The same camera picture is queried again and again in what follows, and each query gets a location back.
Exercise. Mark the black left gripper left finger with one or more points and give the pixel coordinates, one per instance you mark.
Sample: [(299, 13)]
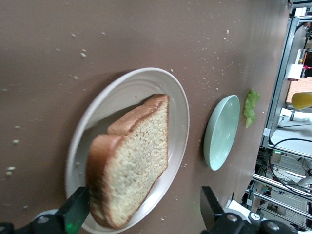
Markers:
[(73, 209)]

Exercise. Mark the green lettuce leaf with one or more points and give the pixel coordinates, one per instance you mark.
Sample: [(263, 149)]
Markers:
[(251, 109)]

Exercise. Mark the brown tablecloth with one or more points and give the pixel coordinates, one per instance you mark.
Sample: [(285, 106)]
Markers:
[(48, 36)]

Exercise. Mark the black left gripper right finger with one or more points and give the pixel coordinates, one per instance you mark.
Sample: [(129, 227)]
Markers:
[(209, 204)]

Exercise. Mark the pale green plate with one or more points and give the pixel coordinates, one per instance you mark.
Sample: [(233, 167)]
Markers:
[(221, 136)]

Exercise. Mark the aluminium frame strut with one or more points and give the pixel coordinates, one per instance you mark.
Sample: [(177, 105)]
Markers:
[(280, 73)]

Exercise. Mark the wooden board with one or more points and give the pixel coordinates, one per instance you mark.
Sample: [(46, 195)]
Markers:
[(299, 85)]

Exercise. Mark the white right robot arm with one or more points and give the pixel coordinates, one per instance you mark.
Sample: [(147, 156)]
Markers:
[(255, 216)]

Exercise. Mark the yellow mustard squeeze bottle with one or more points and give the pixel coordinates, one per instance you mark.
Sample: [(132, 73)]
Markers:
[(303, 100)]

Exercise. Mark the beige plate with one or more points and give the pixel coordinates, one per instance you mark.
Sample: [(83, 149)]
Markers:
[(117, 87)]

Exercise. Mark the brown bread slice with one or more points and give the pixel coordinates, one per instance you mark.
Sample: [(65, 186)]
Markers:
[(136, 158)]

